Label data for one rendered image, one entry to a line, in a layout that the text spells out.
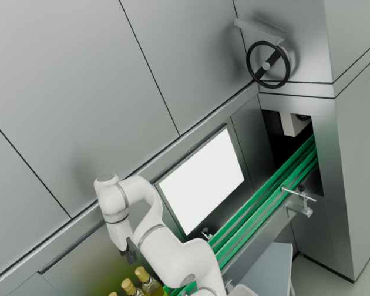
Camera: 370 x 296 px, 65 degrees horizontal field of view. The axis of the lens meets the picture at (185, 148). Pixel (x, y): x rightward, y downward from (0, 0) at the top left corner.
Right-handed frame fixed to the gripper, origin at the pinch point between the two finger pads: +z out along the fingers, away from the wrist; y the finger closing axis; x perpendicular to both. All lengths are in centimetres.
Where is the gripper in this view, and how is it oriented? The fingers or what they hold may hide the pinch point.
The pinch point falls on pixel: (127, 254)
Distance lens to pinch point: 103.1
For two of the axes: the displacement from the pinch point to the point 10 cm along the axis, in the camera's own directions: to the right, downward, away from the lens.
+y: 6.0, 2.1, -7.7
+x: 7.9, -3.4, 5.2
